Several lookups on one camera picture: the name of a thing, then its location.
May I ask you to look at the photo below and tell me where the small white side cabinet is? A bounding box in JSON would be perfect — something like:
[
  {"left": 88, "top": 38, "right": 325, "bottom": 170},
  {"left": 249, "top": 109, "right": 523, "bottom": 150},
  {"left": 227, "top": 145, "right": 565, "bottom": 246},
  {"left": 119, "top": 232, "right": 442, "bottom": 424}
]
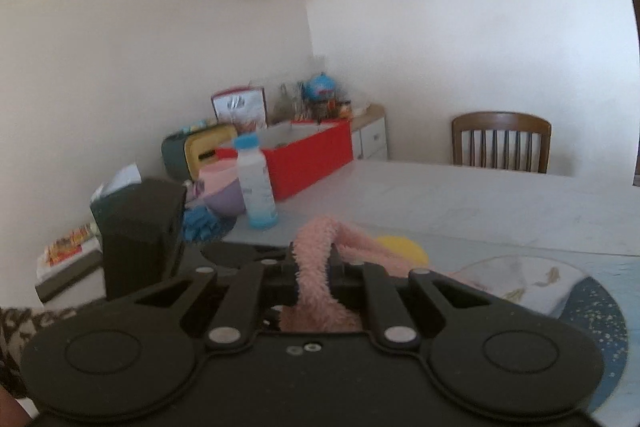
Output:
[{"left": 350, "top": 103, "right": 389, "bottom": 162}]

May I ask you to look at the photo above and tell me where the pink bowl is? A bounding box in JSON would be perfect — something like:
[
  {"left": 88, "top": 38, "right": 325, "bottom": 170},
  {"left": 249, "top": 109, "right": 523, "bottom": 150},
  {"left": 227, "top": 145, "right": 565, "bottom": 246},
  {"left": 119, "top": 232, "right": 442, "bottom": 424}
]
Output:
[{"left": 199, "top": 162, "right": 241, "bottom": 188}]

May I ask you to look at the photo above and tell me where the white bottle blue base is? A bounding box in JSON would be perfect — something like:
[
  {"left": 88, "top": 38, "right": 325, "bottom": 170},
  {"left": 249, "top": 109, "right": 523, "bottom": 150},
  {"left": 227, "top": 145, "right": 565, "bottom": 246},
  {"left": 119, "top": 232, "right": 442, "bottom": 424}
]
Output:
[{"left": 234, "top": 136, "right": 279, "bottom": 229}]

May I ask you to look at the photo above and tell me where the round printed glass mat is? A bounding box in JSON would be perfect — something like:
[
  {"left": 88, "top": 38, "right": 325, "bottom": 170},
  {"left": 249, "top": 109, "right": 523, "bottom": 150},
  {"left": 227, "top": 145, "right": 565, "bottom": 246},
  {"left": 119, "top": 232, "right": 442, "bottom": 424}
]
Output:
[{"left": 452, "top": 254, "right": 629, "bottom": 403}]

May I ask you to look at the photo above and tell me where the blue fluffy cloth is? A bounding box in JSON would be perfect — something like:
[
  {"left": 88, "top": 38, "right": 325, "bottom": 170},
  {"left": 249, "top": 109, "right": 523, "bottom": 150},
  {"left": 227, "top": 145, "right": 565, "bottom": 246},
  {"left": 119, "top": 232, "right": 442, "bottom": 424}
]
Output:
[{"left": 182, "top": 204, "right": 232, "bottom": 243}]

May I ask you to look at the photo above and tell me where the purple bowl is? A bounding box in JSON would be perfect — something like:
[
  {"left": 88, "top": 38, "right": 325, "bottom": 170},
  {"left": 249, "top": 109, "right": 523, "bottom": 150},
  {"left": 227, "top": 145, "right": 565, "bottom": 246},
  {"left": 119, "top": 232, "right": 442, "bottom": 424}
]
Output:
[{"left": 197, "top": 179, "right": 247, "bottom": 216}]

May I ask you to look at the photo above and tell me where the clear glass bottle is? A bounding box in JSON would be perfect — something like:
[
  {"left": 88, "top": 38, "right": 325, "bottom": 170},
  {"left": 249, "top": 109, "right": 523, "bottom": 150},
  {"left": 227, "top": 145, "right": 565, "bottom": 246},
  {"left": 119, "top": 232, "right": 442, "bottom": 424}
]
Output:
[{"left": 275, "top": 83, "right": 297, "bottom": 123}]

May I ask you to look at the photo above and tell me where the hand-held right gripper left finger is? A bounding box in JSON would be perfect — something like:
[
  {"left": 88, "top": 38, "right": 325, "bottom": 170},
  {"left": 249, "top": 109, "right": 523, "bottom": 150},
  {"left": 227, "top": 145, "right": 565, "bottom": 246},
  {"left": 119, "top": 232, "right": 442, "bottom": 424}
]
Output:
[{"left": 132, "top": 257, "right": 301, "bottom": 350}]

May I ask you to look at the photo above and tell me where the blue round toy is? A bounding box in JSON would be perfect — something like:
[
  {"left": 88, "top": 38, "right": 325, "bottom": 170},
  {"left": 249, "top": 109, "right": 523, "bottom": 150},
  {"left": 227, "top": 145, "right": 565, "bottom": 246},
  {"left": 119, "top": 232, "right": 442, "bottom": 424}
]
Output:
[{"left": 305, "top": 72, "right": 341, "bottom": 101}]

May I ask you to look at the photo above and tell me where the brown wooden chair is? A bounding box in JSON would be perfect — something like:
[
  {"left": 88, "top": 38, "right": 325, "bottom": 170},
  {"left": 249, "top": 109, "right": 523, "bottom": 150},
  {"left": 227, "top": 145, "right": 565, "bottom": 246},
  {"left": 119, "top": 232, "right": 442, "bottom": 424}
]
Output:
[{"left": 451, "top": 111, "right": 552, "bottom": 174}]

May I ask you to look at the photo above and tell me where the pale blue printed table mat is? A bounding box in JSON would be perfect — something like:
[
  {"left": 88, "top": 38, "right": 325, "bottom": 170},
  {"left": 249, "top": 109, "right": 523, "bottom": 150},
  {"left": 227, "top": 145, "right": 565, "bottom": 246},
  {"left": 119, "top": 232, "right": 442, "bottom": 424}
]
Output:
[{"left": 350, "top": 227, "right": 640, "bottom": 427}]

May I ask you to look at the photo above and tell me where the red and white snack bag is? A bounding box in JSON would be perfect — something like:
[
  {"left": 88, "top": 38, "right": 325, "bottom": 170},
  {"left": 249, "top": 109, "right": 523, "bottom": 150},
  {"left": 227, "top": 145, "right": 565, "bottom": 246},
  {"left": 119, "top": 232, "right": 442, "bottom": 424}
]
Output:
[{"left": 211, "top": 86, "right": 268, "bottom": 136}]

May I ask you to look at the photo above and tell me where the dark wooden door frame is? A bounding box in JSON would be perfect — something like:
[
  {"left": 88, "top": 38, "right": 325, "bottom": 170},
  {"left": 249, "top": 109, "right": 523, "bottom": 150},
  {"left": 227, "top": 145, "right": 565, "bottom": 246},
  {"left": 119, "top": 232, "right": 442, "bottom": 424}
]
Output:
[{"left": 620, "top": 0, "right": 640, "bottom": 188}]

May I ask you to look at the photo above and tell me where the teal and yellow container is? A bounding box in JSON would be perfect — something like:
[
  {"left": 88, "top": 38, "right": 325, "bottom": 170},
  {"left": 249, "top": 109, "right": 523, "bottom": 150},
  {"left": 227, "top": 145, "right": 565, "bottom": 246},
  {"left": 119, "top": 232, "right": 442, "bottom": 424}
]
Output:
[{"left": 161, "top": 123, "right": 240, "bottom": 182}]

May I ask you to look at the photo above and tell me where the yellow lid jar blue label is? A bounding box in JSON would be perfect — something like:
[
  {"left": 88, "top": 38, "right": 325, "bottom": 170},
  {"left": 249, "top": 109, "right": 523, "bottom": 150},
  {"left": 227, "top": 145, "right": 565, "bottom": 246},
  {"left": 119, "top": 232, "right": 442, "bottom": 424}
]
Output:
[{"left": 375, "top": 235, "right": 429, "bottom": 266}]

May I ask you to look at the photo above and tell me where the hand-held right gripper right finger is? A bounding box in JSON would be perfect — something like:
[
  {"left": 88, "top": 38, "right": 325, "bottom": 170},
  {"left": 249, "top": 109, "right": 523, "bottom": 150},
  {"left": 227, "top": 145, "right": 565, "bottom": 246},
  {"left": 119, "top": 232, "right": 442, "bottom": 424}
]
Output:
[{"left": 327, "top": 257, "right": 493, "bottom": 350}]

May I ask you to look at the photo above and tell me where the pink fluffy towel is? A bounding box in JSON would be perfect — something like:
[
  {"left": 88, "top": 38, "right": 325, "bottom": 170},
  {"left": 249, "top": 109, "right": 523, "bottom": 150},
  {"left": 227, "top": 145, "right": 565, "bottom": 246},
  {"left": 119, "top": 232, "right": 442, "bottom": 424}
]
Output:
[{"left": 278, "top": 215, "right": 451, "bottom": 333}]

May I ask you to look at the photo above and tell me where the red cardboard box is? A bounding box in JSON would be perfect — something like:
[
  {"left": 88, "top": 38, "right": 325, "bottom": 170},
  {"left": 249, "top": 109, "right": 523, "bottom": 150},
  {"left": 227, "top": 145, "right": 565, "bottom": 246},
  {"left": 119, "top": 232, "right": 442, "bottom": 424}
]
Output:
[{"left": 216, "top": 119, "right": 354, "bottom": 202}]

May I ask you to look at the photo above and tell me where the dark green tissue box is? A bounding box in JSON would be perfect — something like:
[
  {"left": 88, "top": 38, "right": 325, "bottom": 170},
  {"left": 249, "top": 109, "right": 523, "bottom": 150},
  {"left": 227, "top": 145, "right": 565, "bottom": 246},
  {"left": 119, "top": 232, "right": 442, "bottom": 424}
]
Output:
[{"left": 90, "top": 164, "right": 144, "bottom": 234}]

